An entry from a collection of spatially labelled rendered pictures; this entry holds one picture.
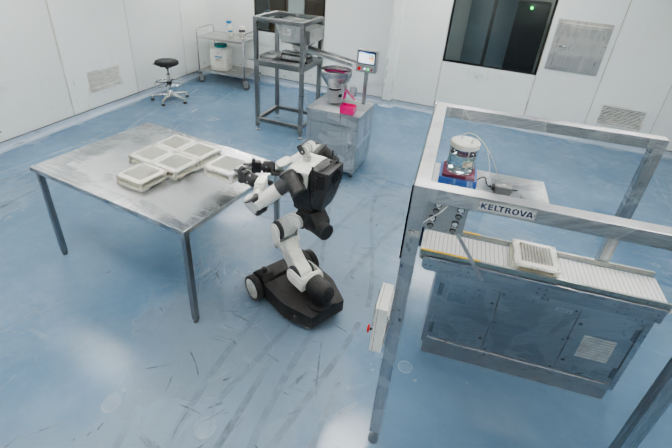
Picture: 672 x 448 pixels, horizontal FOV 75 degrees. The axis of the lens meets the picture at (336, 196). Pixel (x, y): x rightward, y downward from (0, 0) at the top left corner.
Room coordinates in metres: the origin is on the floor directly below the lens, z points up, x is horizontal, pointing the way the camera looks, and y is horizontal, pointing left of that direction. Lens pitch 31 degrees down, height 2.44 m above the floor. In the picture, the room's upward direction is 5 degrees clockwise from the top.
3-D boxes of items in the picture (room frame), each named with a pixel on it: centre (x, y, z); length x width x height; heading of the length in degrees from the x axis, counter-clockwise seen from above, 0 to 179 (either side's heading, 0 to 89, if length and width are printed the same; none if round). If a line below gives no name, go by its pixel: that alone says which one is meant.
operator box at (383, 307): (1.39, -0.25, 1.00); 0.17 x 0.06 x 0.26; 166
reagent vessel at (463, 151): (2.14, -0.66, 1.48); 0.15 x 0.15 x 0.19
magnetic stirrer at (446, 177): (2.13, -0.65, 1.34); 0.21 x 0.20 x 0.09; 166
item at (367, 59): (4.90, -0.22, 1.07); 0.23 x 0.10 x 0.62; 71
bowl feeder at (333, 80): (4.90, 0.05, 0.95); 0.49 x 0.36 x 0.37; 71
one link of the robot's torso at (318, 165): (2.42, 0.14, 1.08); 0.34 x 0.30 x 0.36; 156
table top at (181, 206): (2.94, 1.35, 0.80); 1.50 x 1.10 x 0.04; 65
